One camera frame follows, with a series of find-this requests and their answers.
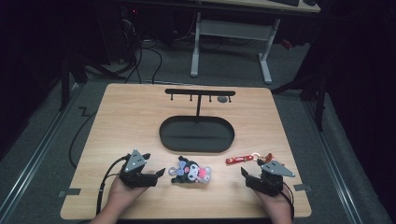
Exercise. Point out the metal floor rail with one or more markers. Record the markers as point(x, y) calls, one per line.
point(34, 155)
point(333, 168)

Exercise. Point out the grey round table grommet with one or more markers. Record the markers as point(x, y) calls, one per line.
point(222, 99)

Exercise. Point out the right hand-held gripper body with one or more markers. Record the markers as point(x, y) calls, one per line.
point(268, 183)

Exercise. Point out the person's right hand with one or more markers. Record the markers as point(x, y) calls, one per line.
point(278, 203)

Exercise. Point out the white-legged wooden desk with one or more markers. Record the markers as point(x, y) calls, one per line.
point(233, 30)

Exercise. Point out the dark metal stand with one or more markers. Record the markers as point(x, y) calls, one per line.
point(319, 99)
point(66, 81)

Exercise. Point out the grey tape piece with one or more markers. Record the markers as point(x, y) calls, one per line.
point(302, 187)
point(70, 192)

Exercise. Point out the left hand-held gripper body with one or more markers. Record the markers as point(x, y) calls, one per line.
point(134, 174)

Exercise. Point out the black oval tray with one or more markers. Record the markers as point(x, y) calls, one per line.
point(196, 134)

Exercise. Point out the black keyboard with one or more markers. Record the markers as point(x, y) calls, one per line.
point(285, 2)

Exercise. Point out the person's left hand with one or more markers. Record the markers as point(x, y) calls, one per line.
point(123, 195)

